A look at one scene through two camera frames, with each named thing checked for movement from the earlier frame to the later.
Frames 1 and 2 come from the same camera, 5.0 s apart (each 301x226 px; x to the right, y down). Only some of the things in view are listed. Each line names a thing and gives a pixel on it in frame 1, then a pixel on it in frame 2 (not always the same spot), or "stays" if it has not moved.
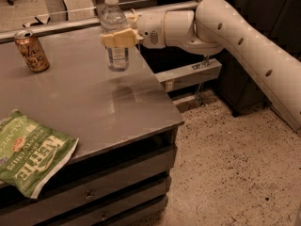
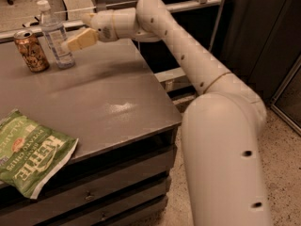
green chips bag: [32, 156] stays
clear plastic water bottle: [113, 20] → [55, 35]
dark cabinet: [276, 18] stays
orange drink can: [31, 51] stays
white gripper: [150, 28] → [103, 25]
